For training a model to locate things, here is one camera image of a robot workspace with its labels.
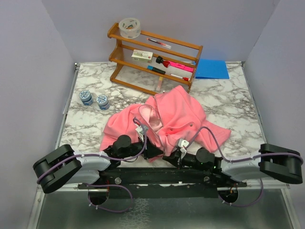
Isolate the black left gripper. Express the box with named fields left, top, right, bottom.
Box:
left=120, top=135, right=163, bottom=160

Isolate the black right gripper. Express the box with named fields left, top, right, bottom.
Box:
left=163, top=149, right=208, bottom=171

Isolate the pink zip jacket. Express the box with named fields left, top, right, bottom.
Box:
left=100, top=86, right=231, bottom=156

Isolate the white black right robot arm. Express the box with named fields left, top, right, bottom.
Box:
left=163, top=144, right=303, bottom=187

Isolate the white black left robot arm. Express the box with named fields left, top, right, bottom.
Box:
left=33, top=135, right=163, bottom=194

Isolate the blue white paint jar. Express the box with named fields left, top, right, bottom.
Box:
left=79, top=90, right=93, bottom=106
left=96, top=94, right=110, bottom=110

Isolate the yellow pink glue stick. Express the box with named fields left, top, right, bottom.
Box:
left=156, top=77, right=163, bottom=91

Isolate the white red pen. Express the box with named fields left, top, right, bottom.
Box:
left=165, top=73, right=189, bottom=82

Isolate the blue black marker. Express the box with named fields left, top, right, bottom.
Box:
left=147, top=65, right=166, bottom=74

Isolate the wooden three-tier shelf rack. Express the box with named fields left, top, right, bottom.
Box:
left=107, top=23, right=203, bottom=95

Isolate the pink highlighter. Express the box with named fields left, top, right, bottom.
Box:
left=169, top=61, right=194, bottom=73

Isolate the white staples box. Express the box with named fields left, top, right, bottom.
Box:
left=132, top=50, right=153, bottom=63

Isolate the blue folder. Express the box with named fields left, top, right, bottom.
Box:
left=195, top=59, right=230, bottom=79

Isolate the red clear pen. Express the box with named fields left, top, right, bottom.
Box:
left=147, top=38, right=171, bottom=49

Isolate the clear tape roll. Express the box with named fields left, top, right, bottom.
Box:
left=119, top=18, right=141, bottom=39

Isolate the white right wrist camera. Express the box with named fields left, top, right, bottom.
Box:
left=177, top=138, right=189, bottom=153

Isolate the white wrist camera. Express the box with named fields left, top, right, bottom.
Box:
left=135, top=124, right=148, bottom=142
left=177, top=138, right=189, bottom=153

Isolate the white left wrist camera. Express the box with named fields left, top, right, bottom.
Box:
left=135, top=124, right=148, bottom=142

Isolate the black metal base rail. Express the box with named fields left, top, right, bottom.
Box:
left=78, top=167, right=247, bottom=199

